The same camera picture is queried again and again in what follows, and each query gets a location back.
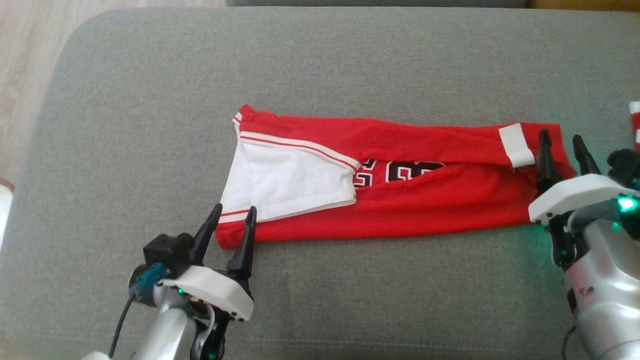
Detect yellow sofa cushion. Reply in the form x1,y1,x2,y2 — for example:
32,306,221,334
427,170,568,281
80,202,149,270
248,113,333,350
529,0,640,12

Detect left camera cable blue plug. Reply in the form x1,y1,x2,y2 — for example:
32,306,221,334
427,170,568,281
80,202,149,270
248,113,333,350
107,262,168,359

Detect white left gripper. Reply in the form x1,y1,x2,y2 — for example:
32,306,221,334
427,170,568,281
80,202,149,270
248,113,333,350
157,203,258,322

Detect grey sofa back cushion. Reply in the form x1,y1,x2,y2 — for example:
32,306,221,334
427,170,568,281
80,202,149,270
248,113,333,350
225,0,529,8

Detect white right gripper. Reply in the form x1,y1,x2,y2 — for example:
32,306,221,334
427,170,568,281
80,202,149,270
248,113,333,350
528,128,637,224

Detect grey sofa seat cushion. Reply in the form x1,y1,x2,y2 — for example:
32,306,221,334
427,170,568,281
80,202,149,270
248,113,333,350
0,6,640,360

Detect red shorts white stripe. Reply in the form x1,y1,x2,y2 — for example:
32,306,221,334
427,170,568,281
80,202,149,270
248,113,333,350
629,100,640,154

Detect red basketball jersey white panels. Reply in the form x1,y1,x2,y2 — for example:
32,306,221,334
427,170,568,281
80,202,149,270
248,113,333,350
214,104,579,250

